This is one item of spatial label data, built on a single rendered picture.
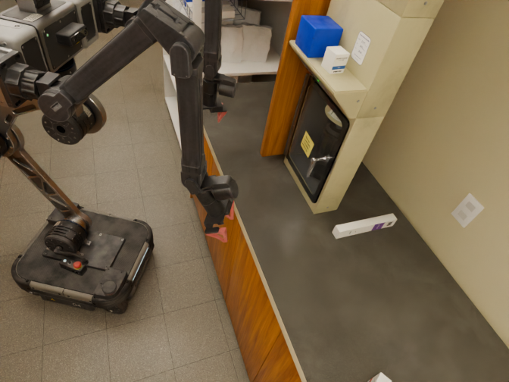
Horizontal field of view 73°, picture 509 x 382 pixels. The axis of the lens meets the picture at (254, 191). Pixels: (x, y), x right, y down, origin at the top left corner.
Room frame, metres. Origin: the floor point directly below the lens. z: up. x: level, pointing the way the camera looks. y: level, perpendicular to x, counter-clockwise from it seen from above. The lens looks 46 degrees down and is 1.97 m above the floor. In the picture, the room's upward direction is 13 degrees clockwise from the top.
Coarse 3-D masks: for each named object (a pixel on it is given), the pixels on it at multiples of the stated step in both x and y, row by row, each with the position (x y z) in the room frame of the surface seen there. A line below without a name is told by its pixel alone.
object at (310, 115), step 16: (304, 96) 1.18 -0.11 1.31; (320, 96) 1.10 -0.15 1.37; (304, 112) 1.15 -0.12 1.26; (320, 112) 1.07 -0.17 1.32; (336, 112) 1.00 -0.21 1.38; (304, 128) 1.13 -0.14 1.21; (320, 128) 1.04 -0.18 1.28; (336, 128) 0.98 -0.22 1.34; (320, 144) 1.02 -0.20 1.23; (336, 144) 0.95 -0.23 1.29; (288, 160) 1.17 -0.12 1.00; (304, 160) 1.07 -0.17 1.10; (304, 176) 1.04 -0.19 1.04; (320, 176) 0.96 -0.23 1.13; (320, 192) 0.94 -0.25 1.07
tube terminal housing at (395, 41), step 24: (336, 0) 1.19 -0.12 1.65; (360, 0) 1.09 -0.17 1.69; (360, 24) 1.06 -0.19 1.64; (384, 24) 0.98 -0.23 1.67; (408, 24) 0.95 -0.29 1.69; (384, 48) 0.95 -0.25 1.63; (408, 48) 0.97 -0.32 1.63; (360, 72) 0.99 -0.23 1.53; (384, 72) 0.95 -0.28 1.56; (384, 96) 0.97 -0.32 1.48; (360, 120) 0.94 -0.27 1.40; (360, 144) 0.97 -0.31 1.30; (288, 168) 1.17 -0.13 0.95; (336, 168) 0.94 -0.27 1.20; (336, 192) 0.97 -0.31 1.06
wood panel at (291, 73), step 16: (304, 0) 1.23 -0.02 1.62; (320, 0) 1.26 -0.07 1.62; (288, 32) 1.23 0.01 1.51; (288, 48) 1.22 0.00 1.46; (288, 64) 1.23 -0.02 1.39; (288, 80) 1.23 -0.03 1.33; (272, 96) 1.24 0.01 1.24; (288, 96) 1.24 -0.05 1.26; (272, 112) 1.22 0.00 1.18; (288, 112) 1.25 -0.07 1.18; (272, 128) 1.22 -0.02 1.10; (288, 128) 1.26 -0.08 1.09; (272, 144) 1.23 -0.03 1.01
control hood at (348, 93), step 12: (312, 60) 1.05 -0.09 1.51; (324, 72) 0.98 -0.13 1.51; (348, 72) 1.02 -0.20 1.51; (324, 84) 0.93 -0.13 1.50; (336, 84) 0.93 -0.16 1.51; (348, 84) 0.94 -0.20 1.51; (360, 84) 0.96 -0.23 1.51; (336, 96) 0.88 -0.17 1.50; (348, 96) 0.91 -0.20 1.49; (360, 96) 0.92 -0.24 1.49; (348, 108) 0.91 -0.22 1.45
